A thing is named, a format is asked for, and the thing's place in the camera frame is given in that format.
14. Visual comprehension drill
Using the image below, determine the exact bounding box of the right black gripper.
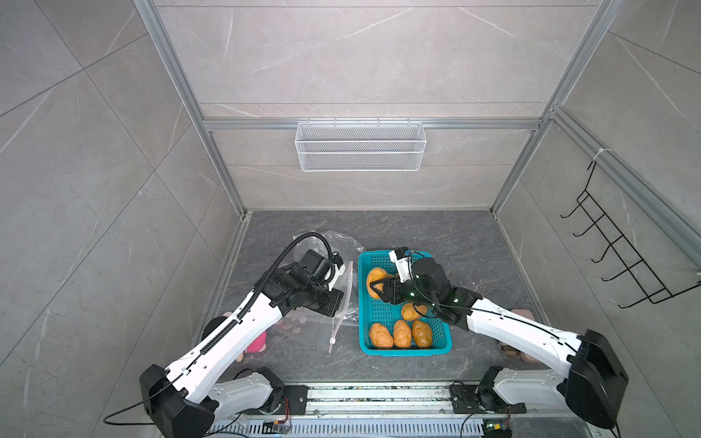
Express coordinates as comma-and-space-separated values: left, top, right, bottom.
371, 274, 437, 310

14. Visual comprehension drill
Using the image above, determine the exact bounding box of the clear pink-dotted zipper bag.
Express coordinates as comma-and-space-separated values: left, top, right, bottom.
270, 231, 364, 353

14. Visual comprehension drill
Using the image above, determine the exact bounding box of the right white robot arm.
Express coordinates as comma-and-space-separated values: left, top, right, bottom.
358, 248, 629, 430

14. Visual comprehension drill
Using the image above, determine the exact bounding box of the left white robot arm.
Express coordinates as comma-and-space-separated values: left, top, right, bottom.
139, 262, 347, 437

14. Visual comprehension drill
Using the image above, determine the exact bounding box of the teal plastic basket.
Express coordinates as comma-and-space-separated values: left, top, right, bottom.
357, 250, 454, 358

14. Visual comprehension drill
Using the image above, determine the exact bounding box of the pink plush pig toy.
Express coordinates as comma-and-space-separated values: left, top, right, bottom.
222, 328, 268, 364

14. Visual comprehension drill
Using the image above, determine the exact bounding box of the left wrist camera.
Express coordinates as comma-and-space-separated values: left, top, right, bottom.
324, 252, 346, 290

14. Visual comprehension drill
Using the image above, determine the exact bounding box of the metal base rail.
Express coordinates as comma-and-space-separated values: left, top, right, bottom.
209, 381, 591, 437

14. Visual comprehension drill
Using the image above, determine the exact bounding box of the black corrugated cable conduit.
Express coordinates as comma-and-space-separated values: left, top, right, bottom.
194, 231, 335, 357

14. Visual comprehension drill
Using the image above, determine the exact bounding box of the white wire mesh shelf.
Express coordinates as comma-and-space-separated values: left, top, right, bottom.
295, 122, 427, 173

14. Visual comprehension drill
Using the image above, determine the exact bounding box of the black wire hook rack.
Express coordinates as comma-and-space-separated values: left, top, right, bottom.
560, 160, 700, 310

